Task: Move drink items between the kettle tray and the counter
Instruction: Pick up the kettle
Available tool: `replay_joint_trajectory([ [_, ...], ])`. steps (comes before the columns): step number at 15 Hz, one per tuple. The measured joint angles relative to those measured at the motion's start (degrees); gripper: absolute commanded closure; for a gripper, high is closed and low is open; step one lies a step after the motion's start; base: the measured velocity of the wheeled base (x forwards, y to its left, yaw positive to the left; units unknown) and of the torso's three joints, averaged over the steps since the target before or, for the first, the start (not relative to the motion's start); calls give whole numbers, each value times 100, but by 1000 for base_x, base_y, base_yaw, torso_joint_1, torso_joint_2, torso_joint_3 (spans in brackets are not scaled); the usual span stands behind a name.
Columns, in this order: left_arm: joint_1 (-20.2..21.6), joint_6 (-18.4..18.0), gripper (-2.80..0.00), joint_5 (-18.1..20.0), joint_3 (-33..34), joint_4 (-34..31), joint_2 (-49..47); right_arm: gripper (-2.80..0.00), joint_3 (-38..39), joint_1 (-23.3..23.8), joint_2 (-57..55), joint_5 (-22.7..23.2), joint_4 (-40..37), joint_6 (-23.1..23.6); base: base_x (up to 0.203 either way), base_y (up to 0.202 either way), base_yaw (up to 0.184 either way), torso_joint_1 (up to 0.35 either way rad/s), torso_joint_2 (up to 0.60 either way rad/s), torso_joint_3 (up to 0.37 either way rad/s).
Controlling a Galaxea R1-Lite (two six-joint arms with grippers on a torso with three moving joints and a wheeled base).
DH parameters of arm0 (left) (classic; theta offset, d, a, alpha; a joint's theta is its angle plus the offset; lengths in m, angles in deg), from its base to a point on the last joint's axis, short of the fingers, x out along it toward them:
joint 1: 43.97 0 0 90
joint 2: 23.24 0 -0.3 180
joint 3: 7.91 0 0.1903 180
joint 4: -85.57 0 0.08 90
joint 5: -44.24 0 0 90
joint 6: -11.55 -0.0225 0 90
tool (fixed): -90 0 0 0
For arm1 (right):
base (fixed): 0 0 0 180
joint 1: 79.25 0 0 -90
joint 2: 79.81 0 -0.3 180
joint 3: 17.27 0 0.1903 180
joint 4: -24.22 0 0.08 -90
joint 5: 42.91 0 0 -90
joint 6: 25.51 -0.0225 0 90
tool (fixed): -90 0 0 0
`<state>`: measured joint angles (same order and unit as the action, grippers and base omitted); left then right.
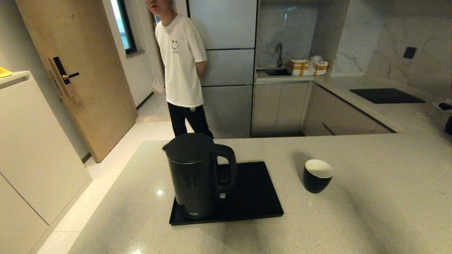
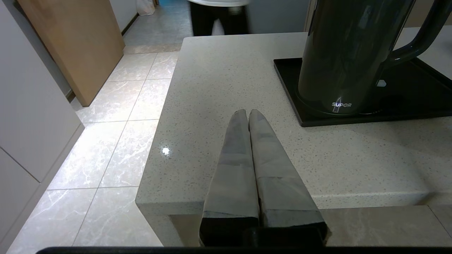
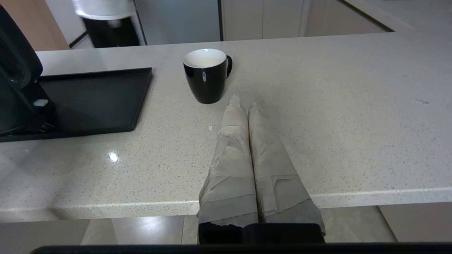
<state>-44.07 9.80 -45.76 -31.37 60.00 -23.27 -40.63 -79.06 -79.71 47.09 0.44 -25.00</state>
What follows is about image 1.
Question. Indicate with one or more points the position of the dark kitchen sink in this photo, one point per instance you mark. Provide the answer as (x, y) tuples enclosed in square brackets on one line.
[(277, 72)]

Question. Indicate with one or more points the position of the person in smiley white t-shirt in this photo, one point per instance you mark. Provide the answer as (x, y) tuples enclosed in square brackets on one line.
[(180, 63)]

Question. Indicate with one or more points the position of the black electric kettle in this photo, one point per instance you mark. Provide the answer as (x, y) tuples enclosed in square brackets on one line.
[(192, 176)]

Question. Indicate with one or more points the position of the dark wall socket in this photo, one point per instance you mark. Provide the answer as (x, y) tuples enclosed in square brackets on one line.
[(410, 53)]

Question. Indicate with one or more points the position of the white plastic bag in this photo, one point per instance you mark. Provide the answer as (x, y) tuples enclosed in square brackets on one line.
[(158, 86)]

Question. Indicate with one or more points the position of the yellow object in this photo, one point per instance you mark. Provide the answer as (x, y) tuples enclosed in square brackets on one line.
[(4, 72)]

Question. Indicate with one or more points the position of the white storage cabinet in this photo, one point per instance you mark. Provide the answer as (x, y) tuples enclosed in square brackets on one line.
[(31, 148)]

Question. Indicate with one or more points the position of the metal kitchen faucet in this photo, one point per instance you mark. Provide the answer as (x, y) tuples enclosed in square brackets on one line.
[(279, 53)]

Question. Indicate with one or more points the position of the black mug white inside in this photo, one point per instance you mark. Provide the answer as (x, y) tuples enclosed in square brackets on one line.
[(316, 181)]

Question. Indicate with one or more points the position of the dark framed window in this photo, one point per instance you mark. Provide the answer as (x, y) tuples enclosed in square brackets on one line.
[(124, 31)]

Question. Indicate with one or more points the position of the beige kitchen counter cabinets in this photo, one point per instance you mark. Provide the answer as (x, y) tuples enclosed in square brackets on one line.
[(286, 106)]

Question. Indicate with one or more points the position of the black electronic door lock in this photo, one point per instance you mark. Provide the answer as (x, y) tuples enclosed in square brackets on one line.
[(60, 72)]

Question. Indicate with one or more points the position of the light wooden door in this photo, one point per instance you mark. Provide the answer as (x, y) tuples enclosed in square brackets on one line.
[(88, 88)]

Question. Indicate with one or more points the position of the black rectangular serving tray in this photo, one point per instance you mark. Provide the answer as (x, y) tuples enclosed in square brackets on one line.
[(254, 197)]

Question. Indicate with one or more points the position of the black induction cooktop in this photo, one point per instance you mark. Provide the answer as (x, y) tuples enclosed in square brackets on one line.
[(388, 95)]

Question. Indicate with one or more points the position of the white power strip with plug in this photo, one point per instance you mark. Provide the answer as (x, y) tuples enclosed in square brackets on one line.
[(445, 106)]

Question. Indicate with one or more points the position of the white box with yellow tape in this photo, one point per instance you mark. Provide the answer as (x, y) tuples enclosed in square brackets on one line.
[(321, 67), (300, 67)]

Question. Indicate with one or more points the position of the silver refrigerator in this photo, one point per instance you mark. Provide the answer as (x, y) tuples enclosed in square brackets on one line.
[(229, 67)]

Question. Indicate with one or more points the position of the crumpled white bag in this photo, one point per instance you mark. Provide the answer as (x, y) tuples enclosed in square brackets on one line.
[(316, 58)]

